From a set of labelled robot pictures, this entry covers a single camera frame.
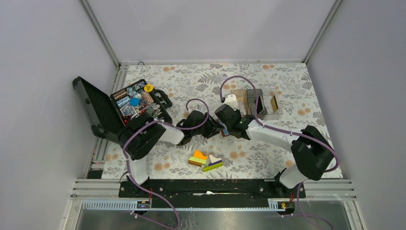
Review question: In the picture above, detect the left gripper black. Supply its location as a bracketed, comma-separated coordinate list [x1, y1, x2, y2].
[192, 113, 224, 138]

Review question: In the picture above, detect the brown leather card holder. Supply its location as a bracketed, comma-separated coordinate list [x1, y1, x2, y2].
[217, 120, 230, 137]

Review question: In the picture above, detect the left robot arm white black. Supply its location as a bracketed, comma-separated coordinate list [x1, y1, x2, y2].
[118, 111, 224, 197]

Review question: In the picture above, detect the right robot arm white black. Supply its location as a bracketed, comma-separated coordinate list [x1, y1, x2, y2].
[215, 104, 334, 197]

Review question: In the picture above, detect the black VIP card stack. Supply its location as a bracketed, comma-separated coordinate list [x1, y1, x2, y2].
[256, 96, 266, 115]

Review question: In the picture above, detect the orange green brown card stack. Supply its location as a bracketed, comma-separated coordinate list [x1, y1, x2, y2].
[188, 150, 208, 167]

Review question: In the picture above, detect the white purple green card stack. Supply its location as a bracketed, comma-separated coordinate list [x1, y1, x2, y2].
[203, 155, 223, 172]

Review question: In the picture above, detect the gold card stack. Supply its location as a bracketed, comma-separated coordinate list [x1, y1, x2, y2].
[270, 95, 279, 113]

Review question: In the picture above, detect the silver card on mat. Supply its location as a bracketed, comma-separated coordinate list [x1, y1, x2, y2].
[212, 74, 228, 83]

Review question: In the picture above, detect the floral patterned table mat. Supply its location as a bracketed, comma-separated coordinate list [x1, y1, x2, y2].
[101, 63, 344, 180]

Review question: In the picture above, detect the yellow poker chip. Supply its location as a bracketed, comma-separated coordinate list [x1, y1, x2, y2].
[144, 84, 154, 93]

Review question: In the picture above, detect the blue poker chip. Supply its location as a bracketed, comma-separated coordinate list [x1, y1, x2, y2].
[129, 98, 140, 106]

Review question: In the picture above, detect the black poker chip case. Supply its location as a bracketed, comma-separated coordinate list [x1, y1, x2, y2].
[72, 77, 172, 143]

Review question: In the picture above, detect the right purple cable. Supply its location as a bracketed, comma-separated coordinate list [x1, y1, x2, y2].
[219, 75, 340, 230]

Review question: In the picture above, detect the purple cable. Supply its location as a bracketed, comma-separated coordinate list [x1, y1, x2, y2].
[219, 75, 340, 230]
[122, 98, 211, 230]

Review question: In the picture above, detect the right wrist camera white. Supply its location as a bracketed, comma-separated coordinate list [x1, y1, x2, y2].
[224, 94, 239, 111]

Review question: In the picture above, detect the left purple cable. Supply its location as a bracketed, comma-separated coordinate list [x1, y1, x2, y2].
[122, 98, 211, 230]

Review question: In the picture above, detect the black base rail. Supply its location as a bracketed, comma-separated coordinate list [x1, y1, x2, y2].
[118, 179, 306, 208]

